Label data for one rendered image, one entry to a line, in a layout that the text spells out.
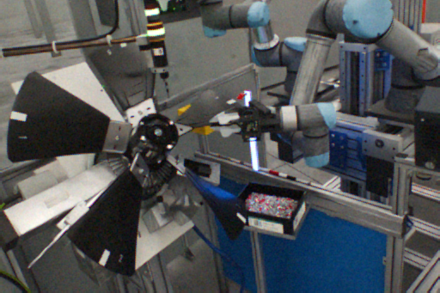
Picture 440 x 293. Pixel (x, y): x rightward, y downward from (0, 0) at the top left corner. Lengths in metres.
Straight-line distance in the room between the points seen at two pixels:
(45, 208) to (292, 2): 4.55
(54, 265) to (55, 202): 0.90
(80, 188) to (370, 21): 0.88
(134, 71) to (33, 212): 0.47
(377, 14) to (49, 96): 0.86
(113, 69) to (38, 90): 0.27
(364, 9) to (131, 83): 0.67
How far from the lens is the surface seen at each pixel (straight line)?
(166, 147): 1.01
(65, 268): 1.98
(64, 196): 1.08
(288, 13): 5.19
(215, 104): 1.25
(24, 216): 1.05
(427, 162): 1.10
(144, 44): 1.06
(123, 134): 1.06
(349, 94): 1.74
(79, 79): 1.39
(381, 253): 1.40
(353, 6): 1.07
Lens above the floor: 1.61
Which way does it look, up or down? 23 degrees down
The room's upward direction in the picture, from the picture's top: 8 degrees counter-clockwise
